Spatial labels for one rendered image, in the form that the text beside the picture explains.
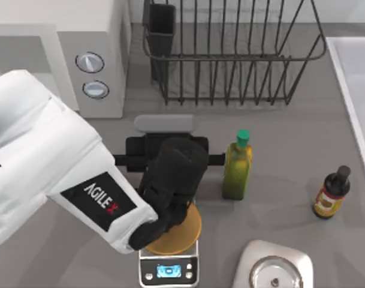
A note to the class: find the dark brown bottle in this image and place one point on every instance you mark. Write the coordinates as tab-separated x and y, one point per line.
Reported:
330	195

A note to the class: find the pale microwave oven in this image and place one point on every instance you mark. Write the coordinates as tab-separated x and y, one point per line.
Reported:
89	42

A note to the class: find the green bottle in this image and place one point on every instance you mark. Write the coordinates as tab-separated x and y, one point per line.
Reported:
236	171

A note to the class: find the black cutlery holder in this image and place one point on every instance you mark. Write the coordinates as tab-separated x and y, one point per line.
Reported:
159	24

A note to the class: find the silver kitchen scale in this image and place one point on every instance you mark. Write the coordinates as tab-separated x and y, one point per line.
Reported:
170	270

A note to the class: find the large grey microwave knob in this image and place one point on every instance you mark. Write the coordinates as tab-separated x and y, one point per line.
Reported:
89	62

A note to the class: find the brown round plate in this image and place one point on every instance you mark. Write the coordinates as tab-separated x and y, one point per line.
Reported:
182	237

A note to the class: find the small grey microwave knob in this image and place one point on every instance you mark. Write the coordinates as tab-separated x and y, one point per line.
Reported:
95	89

